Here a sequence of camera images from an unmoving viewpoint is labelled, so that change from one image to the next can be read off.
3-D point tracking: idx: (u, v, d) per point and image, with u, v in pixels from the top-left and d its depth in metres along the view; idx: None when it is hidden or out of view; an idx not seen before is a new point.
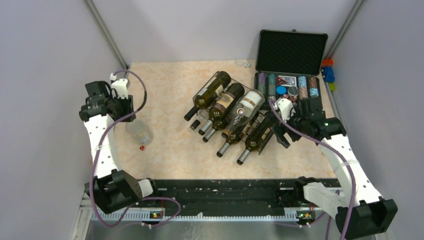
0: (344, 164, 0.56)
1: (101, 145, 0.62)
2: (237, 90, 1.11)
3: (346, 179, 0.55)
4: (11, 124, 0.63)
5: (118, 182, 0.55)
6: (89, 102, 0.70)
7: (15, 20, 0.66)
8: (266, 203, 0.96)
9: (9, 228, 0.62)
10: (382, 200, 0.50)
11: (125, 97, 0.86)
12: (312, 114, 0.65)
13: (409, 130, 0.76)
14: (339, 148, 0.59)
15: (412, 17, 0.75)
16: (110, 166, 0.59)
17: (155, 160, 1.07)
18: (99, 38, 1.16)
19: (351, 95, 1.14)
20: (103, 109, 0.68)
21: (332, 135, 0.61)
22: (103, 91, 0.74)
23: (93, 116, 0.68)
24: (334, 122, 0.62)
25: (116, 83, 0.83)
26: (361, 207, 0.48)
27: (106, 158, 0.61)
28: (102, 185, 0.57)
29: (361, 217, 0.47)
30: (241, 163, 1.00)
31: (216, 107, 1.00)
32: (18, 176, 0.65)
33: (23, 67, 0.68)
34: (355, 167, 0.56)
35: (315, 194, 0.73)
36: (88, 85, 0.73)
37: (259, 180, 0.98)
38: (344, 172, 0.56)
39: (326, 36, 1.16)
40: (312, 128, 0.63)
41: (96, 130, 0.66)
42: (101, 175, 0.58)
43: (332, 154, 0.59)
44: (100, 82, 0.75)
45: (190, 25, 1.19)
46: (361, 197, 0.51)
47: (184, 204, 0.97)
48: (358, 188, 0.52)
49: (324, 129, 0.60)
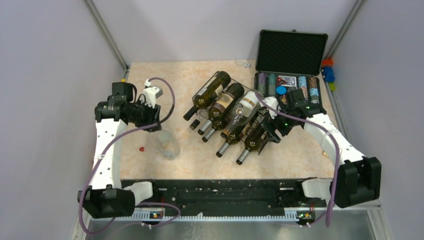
0: (326, 134, 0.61)
1: (103, 154, 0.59)
2: (237, 90, 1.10)
3: (331, 146, 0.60)
4: (11, 124, 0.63)
5: (111, 199, 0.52)
6: (107, 102, 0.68)
7: (14, 19, 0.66)
8: (266, 203, 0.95)
9: (8, 228, 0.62)
10: (365, 158, 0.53)
11: (153, 105, 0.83)
12: (296, 103, 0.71)
13: (410, 130, 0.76)
14: (321, 123, 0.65)
15: (412, 16, 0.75)
16: (106, 180, 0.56)
17: (155, 160, 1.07)
18: (99, 38, 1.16)
19: (350, 95, 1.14)
20: (117, 113, 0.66)
21: (313, 114, 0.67)
22: (127, 94, 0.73)
23: (106, 118, 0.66)
24: (314, 106, 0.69)
25: (148, 91, 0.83)
26: (348, 165, 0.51)
27: (106, 169, 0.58)
28: (95, 198, 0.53)
29: (347, 174, 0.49)
30: (241, 163, 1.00)
31: (216, 107, 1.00)
32: (18, 175, 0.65)
33: (23, 67, 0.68)
34: (337, 135, 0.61)
35: (313, 185, 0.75)
36: (115, 84, 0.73)
37: (259, 180, 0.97)
38: (328, 140, 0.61)
39: (326, 36, 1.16)
40: (297, 113, 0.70)
41: (105, 135, 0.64)
42: (96, 187, 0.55)
43: (316, 129, 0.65)
44: (129, 85, 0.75)
45: (190, 25, 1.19)
46: (345, 158, 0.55)
47: (184, 204, 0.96)
48: (342, 150, 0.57)
49: (306, 111, 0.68)
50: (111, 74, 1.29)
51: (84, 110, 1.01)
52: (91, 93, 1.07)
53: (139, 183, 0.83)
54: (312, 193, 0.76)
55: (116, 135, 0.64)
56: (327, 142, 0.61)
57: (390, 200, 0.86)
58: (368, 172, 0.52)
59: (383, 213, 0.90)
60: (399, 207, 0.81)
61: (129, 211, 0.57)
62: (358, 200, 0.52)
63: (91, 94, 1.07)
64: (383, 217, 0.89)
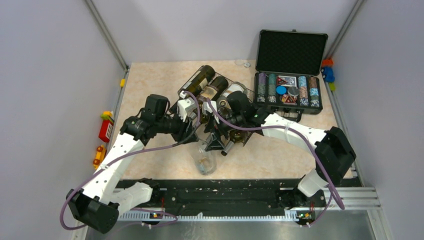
0: (286, 129, 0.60)
1: (107, 165, 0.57)
2: (221, 83, 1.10)
3: (295, 137, 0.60)
4: (12, 124, 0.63)
5: (92, 211, 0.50)
6: (136, 118, 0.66)
7: (14, 20, 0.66)
8: (265, 203, 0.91)
9: (9, 227, 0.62)
10: (328, 132, 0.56)
11: (183, 118, 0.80)
12: (244, 111, 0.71)
13: (409, 130, 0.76)
14: (274, 122, 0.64)
15: (412, 17, 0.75)
16: (96, 191, 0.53)
17: (155, 160, 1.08)
18: (99, 38, 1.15)
19: (350, 95, 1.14)
20: (139, 133, 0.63)
21: (265, 119, 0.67)
22: (158, 110, 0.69)
23: (128, 134, 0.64)
24: (262, 112, 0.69)
25: (181, 103, 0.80)
26: (321, 146, 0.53)
27: (103, 180, 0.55)
28: (83, 202, 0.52)
29: (326, 154, 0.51)
30: (225, 153, 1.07)
31: (200, 100, 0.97)
32: (19, 176, 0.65)
33: (24, 67, 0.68)
34: (294, 126, 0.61)
35: (306, 182, 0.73)
36: (150, 98, 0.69)
37: (259, 180, 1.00)
38: (291, 135, 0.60)
39: (326, 36, 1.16)
40: (251, 125, 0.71)
41: (118, 148, 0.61)
42: (86, 193, 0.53)
43: (273, 129, 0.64)
44: (162, 100, 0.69)
45: (191, 24, 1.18)
46: (314, 140, 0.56)
47: (184, 204, 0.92)
48: (306, 136, 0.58)
49: (257, 119, 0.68)
50: (112, 74, 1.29)
51: (84, 109, 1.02)
52: (91, 93, 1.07)
53: (139, 186, 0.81)
54: (312, 190, 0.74)
55: (128, 152, 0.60)
56: (291, 136, 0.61)
57: (389, 199, 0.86)
58: (336, 139, 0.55)
59: (383, 213, 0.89)
60: (399, 207, 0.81)
61: (104, 228, 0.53)
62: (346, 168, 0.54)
63: (92, 94, 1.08)
64: (382, 218, 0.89)
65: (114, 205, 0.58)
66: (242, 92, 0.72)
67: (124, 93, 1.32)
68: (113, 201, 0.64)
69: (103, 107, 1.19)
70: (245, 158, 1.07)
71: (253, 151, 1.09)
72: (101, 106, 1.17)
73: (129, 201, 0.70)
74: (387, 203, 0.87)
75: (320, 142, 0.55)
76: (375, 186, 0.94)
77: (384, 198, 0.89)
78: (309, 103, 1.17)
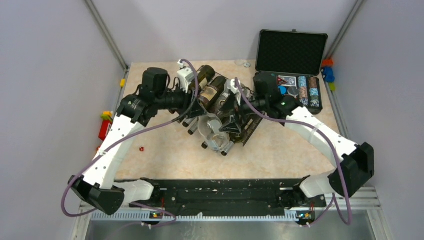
0: (314, 130, 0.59)
1: (105, 151, 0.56)
2: (221, 83, 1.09)
3: (322, 142, 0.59)
4: (12, 125, 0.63)
5: (94, 199, 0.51)
6: (133, 97, 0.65)
7: (14, 20, 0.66)
8: (265, 203, 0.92)
9: (9, 228, 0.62)
10: (358, 147, 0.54)
11: (186, 89, 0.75)
12: (270, 96, 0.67)
13: (409, 131, 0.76)
14: (303, 118, 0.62)
15: (412, 17, 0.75)
16: (97, 178, 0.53)
17: (155, 160, 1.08)
18: (99, 38, 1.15)
19: (350, 96, 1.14)
20: (136, 115, 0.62)
21: (293, 111, 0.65)
22: (156, 85, 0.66)
23: (125, 115, 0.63)
24: (289, 100, 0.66)
25: (180, 72, 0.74)
26: (347, 160, 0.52)
27: (102, 166, 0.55)
28: (84, 189, 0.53)
29: (350, 169, 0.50)
30: (226, 154, 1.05)
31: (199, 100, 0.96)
32: (19, 177, 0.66)
33: (23, 67, 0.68)
34: (324, 129, 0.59)
35: (311, 184, 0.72)
36: (146, 73, 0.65)
37: (259, 180, 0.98)
38: (317, 137, 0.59)
39: (326, 36, 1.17)
40: (274, 112, 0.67)
41: (115, 132, 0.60)
42: (87, 180, 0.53)
43: (299, 125, 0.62)
44: (160, 75, 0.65)
45: (190, 24, 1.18)
46: (342, 152, 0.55)
47: (184, 204, 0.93)
48: (335, 144, 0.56)
49: (282, 109, 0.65)
50: (112, 74, 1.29)
51: (84, 109, 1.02)
52: (91, 93, 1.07)
53: (140, 183, 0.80)
54: (314, 192, 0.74)
55: (126, 135, 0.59)
56: (317, 139, 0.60)
57: (389, 200, 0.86)
58: (363, 157, 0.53)
59: (383, 213, 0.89)
60: (399, 208, 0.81)
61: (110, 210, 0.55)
62: (359, 184, 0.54)
63: (91, 94, 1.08)
64: (382, 218, 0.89)
65: (119, 189, 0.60)
66: (272, 75, 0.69)
67: (124, 93, 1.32)
68: (117, 186, 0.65)
69: (103, 107, 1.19)
70: (245, 158, 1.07)
71: (253, 151, 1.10)
72: (101, 106, 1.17)
73: (131, 194, 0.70)
74: (387, 203, 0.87)
75: (348, 156, 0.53)
76: (375, 187, 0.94)
77: (384, 198, 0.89)
78: (309, 103, 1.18)
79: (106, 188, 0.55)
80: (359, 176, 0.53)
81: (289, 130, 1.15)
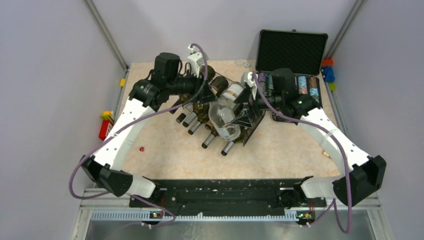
0: (328, 135, 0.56)
1: (117, 133, 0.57)
2: (221, 83, 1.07)
3: (333, 148, 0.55)
4: (12, 126, 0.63)
5: (104, 179, 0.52)
6: (146, 82, 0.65)
7: (15, 20, 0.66)
8: (265, 203, 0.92)
9: (9, 227, 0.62)
10: (371, 159, 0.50)
11: (197, 75, 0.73)
12: (286, 92, 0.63)
13: (409, 131, 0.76)
14: (318, 121, 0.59)
15: (412, 17, 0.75)
16: (108, 159, 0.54)
17: (155, 160, 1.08)
18: (99, 38, 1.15)
19: (350, 96, 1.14)
20: (148, 99, 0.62)
21: (308, 111, 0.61)
22: (168, 70, 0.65)
23: (138, 99, 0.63)
24: (306, 99, 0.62)
25: (191, 57, 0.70)
26: (357, 171, 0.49)
27: (113, 147, 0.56)
28: (94, 169, 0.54)
29: (358, 181, 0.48)
30: (225, 154, 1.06)
31: None
32: (19, 177, 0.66)
33: (23, 67, 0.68)
34: (339, 136, 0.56)
35: (313, 184, 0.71)
36: (158, 58, 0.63)
37: (259, 180, 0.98)
38: (330, 142, 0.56)
39: (326, 36, 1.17)
40: (289, 109, 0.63)
41: (126, 115, 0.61)
42: (98, 160, 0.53)
43: (312, 128, 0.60)
44: (172, 60, 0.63)
45: (190, 24, 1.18)
46: (353, 162, 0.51)
47: (184, 204, 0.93)
48: (347, 153, 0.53)
49: (299, 108, 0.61)
50: (112, 74, 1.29)
51: (84, 110, 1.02)
52: (91, 93, 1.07)
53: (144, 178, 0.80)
54: (314, 193, 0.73)
55: (138, 119, 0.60)
56: (330, 144, 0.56)
57: (389, 200, 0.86)
58: (374, 170, 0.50)
59: (383, 213, 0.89)
60: (399, 208, 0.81)
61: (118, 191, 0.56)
62: (363, 196, 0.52)
63: (91, 94, 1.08)
64: (383, 218, 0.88)
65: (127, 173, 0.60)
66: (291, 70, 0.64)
67: (124, 93, 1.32)
68: None
69: (103, 107, 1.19)
70: (245, 158, 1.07)
71: (253, 151, 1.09)
72: (101, 106, 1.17)
73: (136, 184, 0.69)
74: (387, 203, 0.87)
75: (359, 167, 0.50)
76: None
77: (384, 198, 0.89)
78: None
79: (116, 170, 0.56)
80: (365, 187, 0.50)
81: (289, 130, 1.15)
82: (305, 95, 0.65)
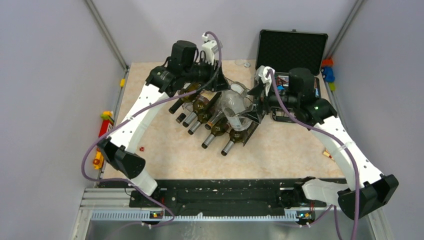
0: (342, 147, 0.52)
1: (133, 116, 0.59)
2: None
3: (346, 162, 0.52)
4: (12, 125, 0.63)
5: (119, 159, 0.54)
6: (163, 68, 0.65)
7: (14, 20, 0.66)
8: (266, 203, 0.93)
9: (9, 227, 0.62)
10: (384, 179, 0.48)
11: (211, 62, 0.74)
12: (303, 95, 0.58)
13: (409, 130, 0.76)
14: (333, 131, 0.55)
15: (412, 17, 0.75)
16: (123, 141, 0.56)
17: (155, 160, 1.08)
18: (99, 37, 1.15)
19: (350, 96, 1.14)
20: (164, 86, 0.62)
21: (324, 119, 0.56)
22: (185, 58, 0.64)
23: (154, 85, 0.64)
24: (324, 104, 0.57)
25: (206, 45, 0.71)
26: (367, 189, 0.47)
27: (128, 130, 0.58)
28: (109, 150, 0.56)
29: (368, 199, 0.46)
30: (225, 154, 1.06)
31: (200, 100, 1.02)
32: (19, 177, 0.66)
33: (23, 67, 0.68)
34: (354, 150, 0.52)
35: (315, 187, 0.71)
36: (176, 45, 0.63)
37: (259, 180, 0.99)
38: (344, 155, 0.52)
39: (326, 36, 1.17)
40: (303, 113, 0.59)
41: (142, 99, 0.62)
42: (114, 142, 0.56)
43: (326, 137, 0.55)
44: (189, 49, 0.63)
45: (190, 24, 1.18)
46: (364, 179, 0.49)
47: (184, 204, 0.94)
48: (359, 169, 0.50)
49: (314, 114, 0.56)
50: (112, 74, 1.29)
51: (84, 110, 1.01)
52: (91, 93, 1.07)
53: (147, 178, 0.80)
54: (314, 195, 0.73)
55: (153, 103, 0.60)
56: (342, 156, 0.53)
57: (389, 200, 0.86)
58: (384, 190, 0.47)
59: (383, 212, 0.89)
60: (399, 207, 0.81)
61: (132, 173, 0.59)
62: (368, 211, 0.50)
63: (91, 94, 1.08)
64: (383, 218, 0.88)
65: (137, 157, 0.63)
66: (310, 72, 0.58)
67: (124, 93, 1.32)
68: None
69: (103, 107, 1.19)
70: (245, 158, 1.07)
71: (253, 151, 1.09)
72: (101, 106, 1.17)
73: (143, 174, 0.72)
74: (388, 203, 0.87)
75: (370, 186, 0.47)
76: None
77: None
78: None
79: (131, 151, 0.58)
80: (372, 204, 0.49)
81: (290, 130, 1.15)
82: (323, 99, 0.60)
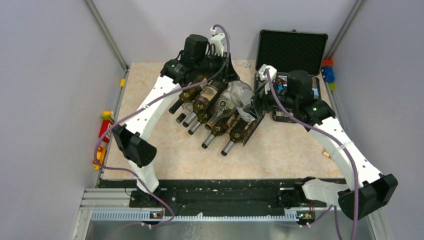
0: (340, 147, 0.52)
1: (148, 105, 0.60)
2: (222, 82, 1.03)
3: (344, 162, 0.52)
4: (12, 125, 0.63)
5: (134, 145, 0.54)
6: (176, 61, 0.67)
7: (14, 20, 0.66)
8: (266, 203, 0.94)
9: (8, 227, 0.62)
10: (382, 178, 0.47)
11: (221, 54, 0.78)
12: (302, 97, 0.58)
13: (409, 130, 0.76)
14: (332, 131, 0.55)
15: (412, 16, 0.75)
16: (138, 128, 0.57)
17: (155, 160, 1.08)
18: (99, 37, 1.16)
19: (350, 96, 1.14)
20: (179, 77, 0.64)
21: (322, 120, 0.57)
22: (198, 51, 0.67)
23: (168, 76, 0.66)
24: (322, 105, 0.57)
25: (214, 38, 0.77)
26: (366, 189, 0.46)
27: (143, 118, 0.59)
28: (124, 137, 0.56)
29: (367, 198, 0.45)
30: (225, 154, 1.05)
31: (200, 100, 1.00)
32: (19, 177, 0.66)
33: (22, 67, 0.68)
34: (352, 149, 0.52)
35: (315, 186, 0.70)
36: (189, 39, 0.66)
37: (259, 180, 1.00)
38: (343, 155, 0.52)
39: (326, 36, 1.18)
40: (301, 115, 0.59)
41: (156, 90, 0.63)
42: (129, 129, 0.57)
43: (326, 138, 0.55)
44: (202, 43, 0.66)
45: (190, 24, 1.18)
46: (363, 179, 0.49)
47: (184, 204, 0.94)
48: (358, 168, 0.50)
49: (313, 114, 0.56)
50: (111, 74, 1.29)
51: (84, 109, 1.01)
52: (91, 93, 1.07)
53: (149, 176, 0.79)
54: (314, 195, 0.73)
55: (168, 93, 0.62)
56: (341, 156, 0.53)
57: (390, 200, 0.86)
58: (383, 189, 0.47)
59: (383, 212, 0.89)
60: (399, 207, 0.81)
61: (144, 162, 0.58)
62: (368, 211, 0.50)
63: (91, 94, 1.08)
64: (383, 218, 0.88)
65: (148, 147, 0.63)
66: (308, 74, 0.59)
67: (124, 93, 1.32)
68: None
69: (103, 107, 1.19)
70: (245, 158, 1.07)
71: (253, 151, 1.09)
72: (101, 106, 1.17)
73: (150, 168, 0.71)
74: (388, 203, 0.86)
75: (369, 185, 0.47)
76: None
77: None
78: None
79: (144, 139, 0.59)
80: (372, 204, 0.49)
81: (290, 130, 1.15)
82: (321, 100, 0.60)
